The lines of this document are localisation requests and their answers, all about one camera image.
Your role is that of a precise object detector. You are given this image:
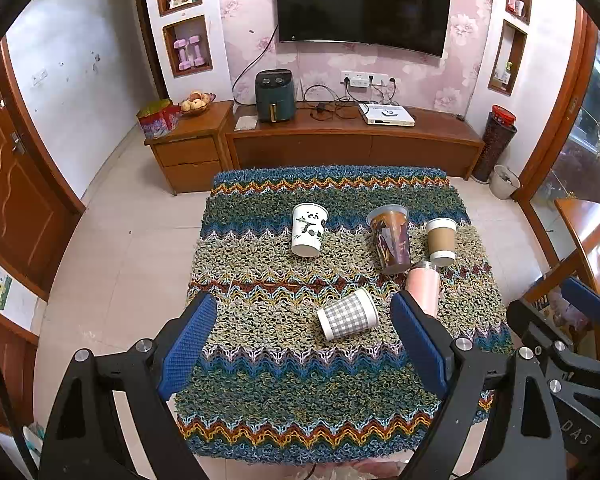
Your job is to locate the tall dark red vase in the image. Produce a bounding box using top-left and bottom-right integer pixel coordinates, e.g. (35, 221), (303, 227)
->
(472, 105), (518, 183)

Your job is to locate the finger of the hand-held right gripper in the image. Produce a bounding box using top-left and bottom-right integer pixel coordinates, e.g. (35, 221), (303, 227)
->
(506, 298), (600, 397)
(561, 276), (600, 327)

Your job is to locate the white set-top box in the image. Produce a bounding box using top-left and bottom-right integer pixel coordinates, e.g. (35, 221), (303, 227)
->
(358, 102), (416, 128)

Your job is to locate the brown paper cup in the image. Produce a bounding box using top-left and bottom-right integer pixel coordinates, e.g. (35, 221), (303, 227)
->
(425, 217), (457, 267)

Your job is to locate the black television cable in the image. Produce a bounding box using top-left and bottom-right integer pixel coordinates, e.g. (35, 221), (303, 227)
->
(231, 35), (279, 106)

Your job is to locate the white waste bin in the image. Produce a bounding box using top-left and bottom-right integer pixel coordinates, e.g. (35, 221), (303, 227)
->
(489, 164), (521, 201)

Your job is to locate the red gift box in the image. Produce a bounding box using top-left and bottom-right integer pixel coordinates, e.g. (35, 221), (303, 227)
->
(137, 99), (182, 140)

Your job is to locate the wooden side table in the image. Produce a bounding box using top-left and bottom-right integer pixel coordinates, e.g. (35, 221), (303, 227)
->
(555, 197), (600, 311)

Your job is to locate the wooden drawer cabinet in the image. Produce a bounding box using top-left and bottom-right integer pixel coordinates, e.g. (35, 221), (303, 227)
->
(144, 101), (236, 196)

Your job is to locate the wooden door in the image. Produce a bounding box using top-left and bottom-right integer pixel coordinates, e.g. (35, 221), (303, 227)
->
(0, 55), (83, 301)

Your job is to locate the black curved television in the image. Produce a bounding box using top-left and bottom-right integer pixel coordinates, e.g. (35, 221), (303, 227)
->
(273, 0), (453, 59)

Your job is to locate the pink tumbler cup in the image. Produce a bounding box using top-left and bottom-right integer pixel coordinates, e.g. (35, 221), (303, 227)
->
(405, 261), (442, 319)

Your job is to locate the wooden television cabinet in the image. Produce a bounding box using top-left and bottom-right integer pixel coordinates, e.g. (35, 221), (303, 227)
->
(225, 104), (485, 181)

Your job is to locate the fruit bowl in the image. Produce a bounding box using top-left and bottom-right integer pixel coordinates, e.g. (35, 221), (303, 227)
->
(179, 91), (216, 117)

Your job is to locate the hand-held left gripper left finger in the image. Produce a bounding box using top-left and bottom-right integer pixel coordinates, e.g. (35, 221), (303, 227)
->
(40, 292), (218, 480)

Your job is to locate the colourful knitted zigzag mat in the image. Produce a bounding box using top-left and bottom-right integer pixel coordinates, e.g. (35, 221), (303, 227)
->
(174, 164), (515, 465)

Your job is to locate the clear printed plastic cup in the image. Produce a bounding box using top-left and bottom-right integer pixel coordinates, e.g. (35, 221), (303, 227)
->
(366, 204), (412, 276)

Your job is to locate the glass display cabinet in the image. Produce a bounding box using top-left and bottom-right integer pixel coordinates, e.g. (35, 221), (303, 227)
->
(530, 30), (600, 261)

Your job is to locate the dark green air fryer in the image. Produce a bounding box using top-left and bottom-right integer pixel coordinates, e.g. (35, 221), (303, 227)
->
(255, 69), (296, 123)

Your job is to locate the white power strip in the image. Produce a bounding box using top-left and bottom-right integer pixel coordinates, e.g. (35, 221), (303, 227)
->
(341, 72), (388, 88)

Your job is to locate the grey checked paper cup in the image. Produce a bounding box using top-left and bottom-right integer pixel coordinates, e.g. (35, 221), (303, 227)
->
(316, 288), (380, 342)

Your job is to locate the black cable bundle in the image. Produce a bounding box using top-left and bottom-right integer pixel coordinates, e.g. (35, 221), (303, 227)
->
(302, 82), (362, 123)

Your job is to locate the white panda cup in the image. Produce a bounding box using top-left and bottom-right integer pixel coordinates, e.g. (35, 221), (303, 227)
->
(291, 203), (329, 257)

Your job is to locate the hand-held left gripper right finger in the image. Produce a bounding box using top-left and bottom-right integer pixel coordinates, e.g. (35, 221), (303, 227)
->
(390, 290), (567, 480)

